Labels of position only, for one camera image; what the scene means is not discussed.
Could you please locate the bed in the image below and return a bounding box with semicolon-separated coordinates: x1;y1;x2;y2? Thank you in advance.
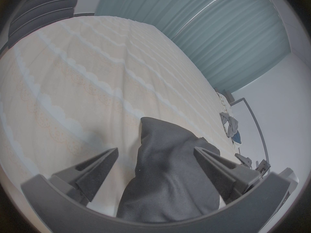
0;16;270;218

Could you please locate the black chest of drawers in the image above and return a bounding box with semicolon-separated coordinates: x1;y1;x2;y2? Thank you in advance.
7;0;82;43

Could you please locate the grey bedside table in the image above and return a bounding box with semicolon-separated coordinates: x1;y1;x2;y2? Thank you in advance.
214;88;235;102

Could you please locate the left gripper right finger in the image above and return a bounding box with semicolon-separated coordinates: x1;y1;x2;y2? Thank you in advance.
194;147;262;200

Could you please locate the black T-shirt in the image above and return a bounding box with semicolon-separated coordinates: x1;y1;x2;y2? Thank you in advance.
116;117;226;223

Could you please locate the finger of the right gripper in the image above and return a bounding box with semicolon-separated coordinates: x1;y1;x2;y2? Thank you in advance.
235;154;252;167

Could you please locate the pile of clothes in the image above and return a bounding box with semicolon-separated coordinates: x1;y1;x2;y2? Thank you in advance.
219;112;242;145

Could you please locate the blue-green curtain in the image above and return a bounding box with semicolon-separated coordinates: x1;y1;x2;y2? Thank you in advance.
170;0;292;94
94;0;246;37

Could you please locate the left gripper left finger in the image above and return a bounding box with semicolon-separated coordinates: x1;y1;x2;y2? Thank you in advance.
50;148;119;206

